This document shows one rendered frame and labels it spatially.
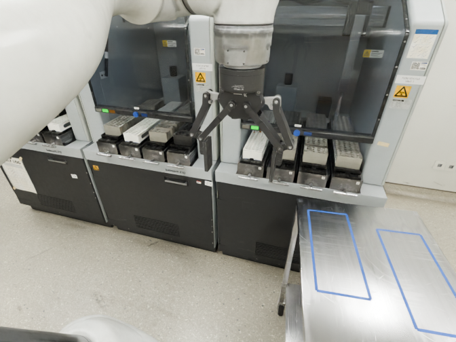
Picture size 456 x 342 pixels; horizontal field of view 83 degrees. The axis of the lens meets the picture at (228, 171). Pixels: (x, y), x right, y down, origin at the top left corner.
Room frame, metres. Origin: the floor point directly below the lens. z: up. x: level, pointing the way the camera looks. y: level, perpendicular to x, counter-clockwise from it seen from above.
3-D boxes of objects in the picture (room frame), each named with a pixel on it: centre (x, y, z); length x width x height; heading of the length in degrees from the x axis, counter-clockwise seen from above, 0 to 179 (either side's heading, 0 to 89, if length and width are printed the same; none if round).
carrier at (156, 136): (1.35, 0.40, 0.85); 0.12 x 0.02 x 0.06; 75
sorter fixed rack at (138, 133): (1.49, 0.51, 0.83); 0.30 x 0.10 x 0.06; 164
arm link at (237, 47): (0.45, -0.02, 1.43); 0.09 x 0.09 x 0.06
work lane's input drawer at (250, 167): (1.42, -0.20, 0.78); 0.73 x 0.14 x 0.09; 164
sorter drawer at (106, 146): (1.66, 0.62, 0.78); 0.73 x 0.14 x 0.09; 164
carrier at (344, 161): (1.07, -0.58, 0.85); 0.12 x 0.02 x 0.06; 73
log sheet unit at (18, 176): (1.59, 1.57, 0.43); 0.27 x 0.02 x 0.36; 74
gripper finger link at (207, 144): (0.47, 0.04, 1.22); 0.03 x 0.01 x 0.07; 164
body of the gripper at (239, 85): (0.45, -0.02, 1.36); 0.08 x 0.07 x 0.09; 74
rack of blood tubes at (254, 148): (1.29, -0.16, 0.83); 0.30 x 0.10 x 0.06; 164
